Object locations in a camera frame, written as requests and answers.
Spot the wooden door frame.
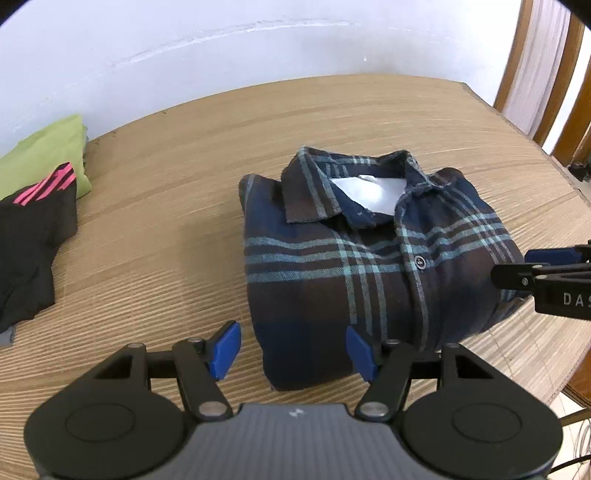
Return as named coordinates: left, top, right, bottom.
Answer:
left=493, top=0, right=591, bottom=168

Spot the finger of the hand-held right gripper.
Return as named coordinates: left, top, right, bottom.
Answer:
left=490, top=262, right=555, bottom=292
left=524, top=244, right=591, bottom=267

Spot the green cloth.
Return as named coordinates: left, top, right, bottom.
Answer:
left=0, top=114, right=93, bottom=200

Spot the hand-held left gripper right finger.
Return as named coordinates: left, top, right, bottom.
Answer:
left=345, top=325, right=496, bottom=422

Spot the black garment with pink stripes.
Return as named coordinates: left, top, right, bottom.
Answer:
left=0, top=161, right=78, bottom=334

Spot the blue brown plaid shirt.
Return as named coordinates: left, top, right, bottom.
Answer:
left=239, top=147, right=529, bottom=392

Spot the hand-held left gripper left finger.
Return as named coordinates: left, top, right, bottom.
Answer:
left=92, top=320, right=242, bottom=422

